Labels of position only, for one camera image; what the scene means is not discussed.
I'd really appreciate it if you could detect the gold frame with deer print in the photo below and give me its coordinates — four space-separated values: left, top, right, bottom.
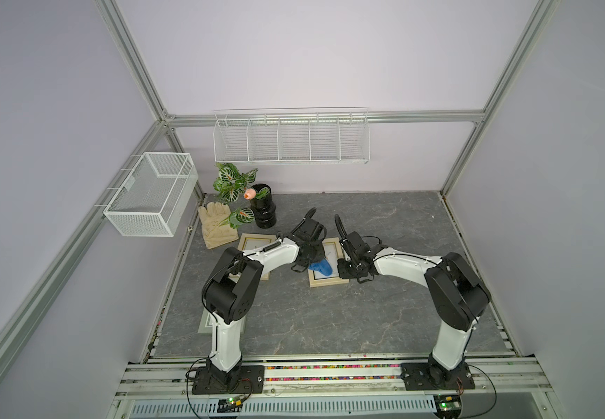
308 237 349 288

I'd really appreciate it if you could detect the blue microfiber cloth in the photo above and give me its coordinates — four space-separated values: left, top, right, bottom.
309 259 333 279

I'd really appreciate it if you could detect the gold frame with plant print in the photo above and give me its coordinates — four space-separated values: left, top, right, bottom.
237 233 276 254

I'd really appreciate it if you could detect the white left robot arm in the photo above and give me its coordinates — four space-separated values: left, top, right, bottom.
201 208 332 381

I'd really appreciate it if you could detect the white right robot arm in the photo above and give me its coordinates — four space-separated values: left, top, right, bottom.
337 232 491 386

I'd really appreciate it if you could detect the glossy black vase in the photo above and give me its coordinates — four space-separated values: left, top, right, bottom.
249 183 276 229

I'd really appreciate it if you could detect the green artificial plant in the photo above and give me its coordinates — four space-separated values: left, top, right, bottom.
213 162 272 230

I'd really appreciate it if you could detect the cream work glove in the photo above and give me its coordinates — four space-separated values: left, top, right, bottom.
198 203 239 250

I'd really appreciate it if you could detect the white wire wall shelf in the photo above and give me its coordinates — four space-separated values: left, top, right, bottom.
213 108 372 165

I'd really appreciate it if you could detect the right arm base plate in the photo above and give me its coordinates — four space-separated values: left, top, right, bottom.
400 361 475 392

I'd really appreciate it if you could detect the aluminium rail base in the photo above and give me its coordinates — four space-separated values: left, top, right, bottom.
108 354 566 418

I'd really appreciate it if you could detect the green picture frame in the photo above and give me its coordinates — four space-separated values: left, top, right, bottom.
198 311 246 335

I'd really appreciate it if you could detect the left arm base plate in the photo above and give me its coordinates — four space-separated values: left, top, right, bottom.
189 364 265 395

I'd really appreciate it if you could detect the white wire basket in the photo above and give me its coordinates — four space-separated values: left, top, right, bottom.
103 152 199 237

